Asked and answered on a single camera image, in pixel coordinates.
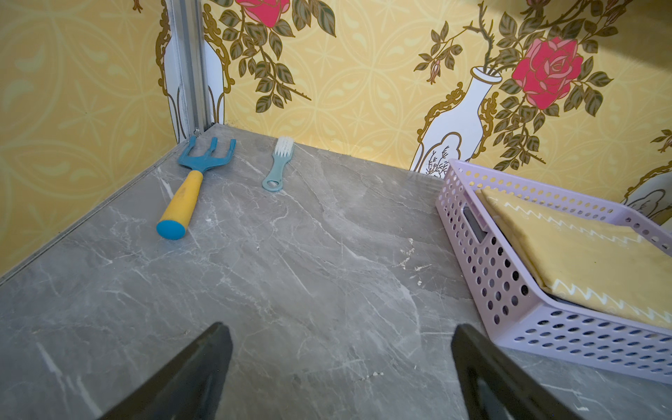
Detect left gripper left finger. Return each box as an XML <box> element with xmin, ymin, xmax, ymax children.
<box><xmin>101</xmin><ymin>322</ymin><xmax>234</xmax><ymax>419</ymax></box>

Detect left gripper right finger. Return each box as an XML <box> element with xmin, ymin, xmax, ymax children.
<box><xmin>451</xmin><ymin>324</ymin><xmax>580</xmax><ymax>419</ymax></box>

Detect lilac plastic basket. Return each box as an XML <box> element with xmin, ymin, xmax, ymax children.
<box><xmin>436</xmin><ymin>159</ymin><xmax>671</xmax><ymax>383</ymax></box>

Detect light blue small brush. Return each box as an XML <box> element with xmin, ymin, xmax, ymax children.
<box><xmin>262</xmin><ymin>136</ymin><xmax>295</xmax><ymax>193</ymax></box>

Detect blue yellow garden fork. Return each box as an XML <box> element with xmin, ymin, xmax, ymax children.
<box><xmin>156</xmin><ymin>136</ymin><xmax>237</xmax><ymax>240</ymax></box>

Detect tan pillowcase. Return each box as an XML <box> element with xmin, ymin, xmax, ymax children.
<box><xmin>476</xmin><ymin>189</ymin><xmax>671</xmax><ymax>329</ymax></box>

